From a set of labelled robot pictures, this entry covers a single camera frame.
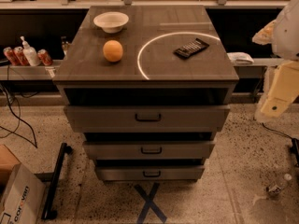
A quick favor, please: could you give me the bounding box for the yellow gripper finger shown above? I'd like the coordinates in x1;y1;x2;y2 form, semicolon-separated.
254;61;299;123
252;20;276;45

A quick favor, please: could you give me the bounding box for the grey drawer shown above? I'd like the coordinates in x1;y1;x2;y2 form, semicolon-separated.
83;141;215;160
94;165;205;181
64;105;230;133

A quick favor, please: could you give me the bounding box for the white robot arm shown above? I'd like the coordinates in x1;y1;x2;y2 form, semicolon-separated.
252;0;299;123

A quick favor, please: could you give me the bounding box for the grey drawer cabinet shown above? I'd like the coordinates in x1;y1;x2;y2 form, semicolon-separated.
52;5;240;183

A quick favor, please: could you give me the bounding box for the red soda can middle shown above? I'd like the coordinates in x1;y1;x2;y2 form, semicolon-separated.
13;47;29;66

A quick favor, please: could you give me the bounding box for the red soda can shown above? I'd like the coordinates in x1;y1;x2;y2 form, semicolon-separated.
13;47;29;66
3;47;20;65
37;49;53;66

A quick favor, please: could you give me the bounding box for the white folded cloth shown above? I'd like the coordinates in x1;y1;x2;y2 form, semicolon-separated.
227;52;254;64

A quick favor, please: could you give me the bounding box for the black snack packet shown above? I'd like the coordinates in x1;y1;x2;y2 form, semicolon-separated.
174;38;209;59

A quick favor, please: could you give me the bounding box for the clear plastic bottle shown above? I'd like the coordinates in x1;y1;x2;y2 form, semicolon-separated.
266;174;292;197

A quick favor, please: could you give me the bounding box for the orange fruit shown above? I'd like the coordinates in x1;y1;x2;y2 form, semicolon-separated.
103;40;123;63

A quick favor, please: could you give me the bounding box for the white bowl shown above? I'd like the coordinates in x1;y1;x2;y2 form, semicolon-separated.
93;12;129;34

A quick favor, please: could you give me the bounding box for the red soda can right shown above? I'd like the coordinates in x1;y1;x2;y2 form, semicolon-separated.
37;49;53;66

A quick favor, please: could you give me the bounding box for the white pump bottle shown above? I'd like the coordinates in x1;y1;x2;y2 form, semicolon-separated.
21;36;40;66

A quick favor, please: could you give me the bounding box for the red soda can left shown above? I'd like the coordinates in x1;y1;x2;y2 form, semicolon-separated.
3;47;20;65

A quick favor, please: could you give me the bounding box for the black metal bar stand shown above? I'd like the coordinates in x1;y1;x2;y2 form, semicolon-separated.
41;143;73;220

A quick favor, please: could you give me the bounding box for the cardboard box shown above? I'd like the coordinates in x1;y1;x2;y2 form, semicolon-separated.
0;145;45;224

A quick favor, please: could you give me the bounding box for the black floor cable right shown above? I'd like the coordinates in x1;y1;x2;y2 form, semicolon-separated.
261;121;299;142

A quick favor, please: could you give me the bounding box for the black floor cable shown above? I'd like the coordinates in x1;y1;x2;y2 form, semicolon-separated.
261;121;299;142
0;83;39;149

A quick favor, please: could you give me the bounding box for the black floor cable left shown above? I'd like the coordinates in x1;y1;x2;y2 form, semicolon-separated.
0;83;39;149

